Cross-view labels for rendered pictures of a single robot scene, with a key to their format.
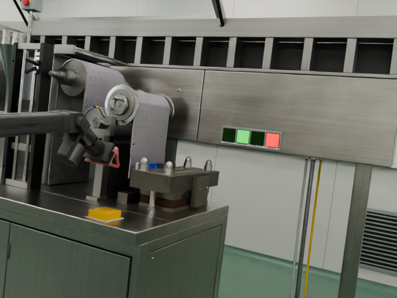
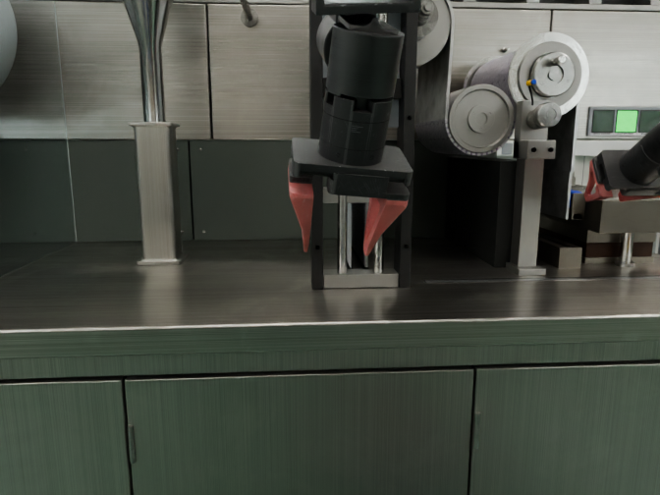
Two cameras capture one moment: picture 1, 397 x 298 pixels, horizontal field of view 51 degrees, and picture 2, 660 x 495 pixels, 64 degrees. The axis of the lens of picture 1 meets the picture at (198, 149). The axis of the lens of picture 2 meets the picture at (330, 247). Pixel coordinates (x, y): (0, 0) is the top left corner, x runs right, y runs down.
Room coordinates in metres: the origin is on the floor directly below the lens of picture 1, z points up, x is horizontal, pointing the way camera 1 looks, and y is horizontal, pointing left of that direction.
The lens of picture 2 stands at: (0.86, 1.14, 1.13)
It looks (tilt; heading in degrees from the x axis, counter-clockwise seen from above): 11 degrees down; 329
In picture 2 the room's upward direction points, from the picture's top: straight up
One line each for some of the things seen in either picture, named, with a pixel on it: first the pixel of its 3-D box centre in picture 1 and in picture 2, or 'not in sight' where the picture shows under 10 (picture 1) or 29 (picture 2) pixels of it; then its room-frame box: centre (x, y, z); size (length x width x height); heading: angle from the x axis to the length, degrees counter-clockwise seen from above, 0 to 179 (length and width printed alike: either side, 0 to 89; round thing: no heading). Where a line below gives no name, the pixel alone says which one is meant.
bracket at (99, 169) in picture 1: (100, 158); (531, 189); (1.50, 0.35, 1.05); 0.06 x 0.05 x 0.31; 154
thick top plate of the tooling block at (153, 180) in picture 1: (178, 178); (583, 204); (1.58, 0.06, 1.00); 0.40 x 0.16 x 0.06; 154
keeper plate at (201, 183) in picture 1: (200, 191); not in sight; (1.55, -0.03, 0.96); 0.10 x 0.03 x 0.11; 154
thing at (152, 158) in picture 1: (147, 165); (540, 190); (1.60, 0.19, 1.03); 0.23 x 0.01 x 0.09; 154
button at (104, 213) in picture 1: (104, 213); not in sight; (1.24, 0.26, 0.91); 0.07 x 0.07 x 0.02; 64
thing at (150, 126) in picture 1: (150, 129); (546, 123); (1.60, 0.19, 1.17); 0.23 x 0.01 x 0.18; 154
